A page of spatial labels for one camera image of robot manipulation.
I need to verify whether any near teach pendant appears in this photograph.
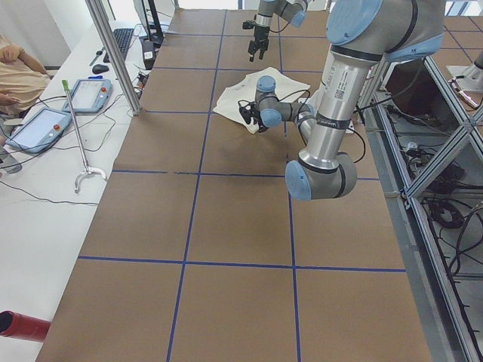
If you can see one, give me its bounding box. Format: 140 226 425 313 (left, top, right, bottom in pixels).
6 107 72 153

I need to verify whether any grabber reach tool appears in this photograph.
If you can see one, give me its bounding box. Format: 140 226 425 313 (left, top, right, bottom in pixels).
62 79 107 194

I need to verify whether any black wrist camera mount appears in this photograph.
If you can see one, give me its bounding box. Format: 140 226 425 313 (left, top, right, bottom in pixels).
242 20 257 29
237 100 257 125

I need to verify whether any aluminium frame rail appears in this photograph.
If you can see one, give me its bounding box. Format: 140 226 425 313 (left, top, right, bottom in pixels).
361 56 483 362

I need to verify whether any teach pendant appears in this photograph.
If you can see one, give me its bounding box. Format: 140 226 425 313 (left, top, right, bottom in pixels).
62 77 112 114
6 107 72 153

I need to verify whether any red fire extinguisher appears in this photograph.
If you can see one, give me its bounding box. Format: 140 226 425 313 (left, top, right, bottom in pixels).
1 311 51 342

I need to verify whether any cream long-sleeve cat shirt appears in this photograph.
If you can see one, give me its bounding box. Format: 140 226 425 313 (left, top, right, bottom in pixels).
212 66 312 135

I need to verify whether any far teach pendant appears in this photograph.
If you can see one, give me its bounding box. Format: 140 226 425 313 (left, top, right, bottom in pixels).
62 77 112 114

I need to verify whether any black keyboard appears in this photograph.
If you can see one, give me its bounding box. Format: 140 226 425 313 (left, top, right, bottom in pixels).
112 28 134 60

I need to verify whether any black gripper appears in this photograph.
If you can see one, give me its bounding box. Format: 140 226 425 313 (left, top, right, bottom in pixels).
251 109 268 133
248 25 270 62

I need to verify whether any seated person beige shirt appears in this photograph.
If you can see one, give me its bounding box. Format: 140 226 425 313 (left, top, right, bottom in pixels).
1 35 50 118

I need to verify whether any black computer mouse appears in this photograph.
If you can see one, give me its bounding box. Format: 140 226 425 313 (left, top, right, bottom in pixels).
91 64 109 75

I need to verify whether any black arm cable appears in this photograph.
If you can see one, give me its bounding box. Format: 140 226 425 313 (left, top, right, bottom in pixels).
275 88 312 110

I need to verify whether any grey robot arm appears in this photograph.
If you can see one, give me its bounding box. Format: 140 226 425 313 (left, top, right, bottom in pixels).
242 0 312 62
254 1 445 201

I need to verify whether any aluminium frame post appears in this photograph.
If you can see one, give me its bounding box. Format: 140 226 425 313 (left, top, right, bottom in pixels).
85 0 141 115

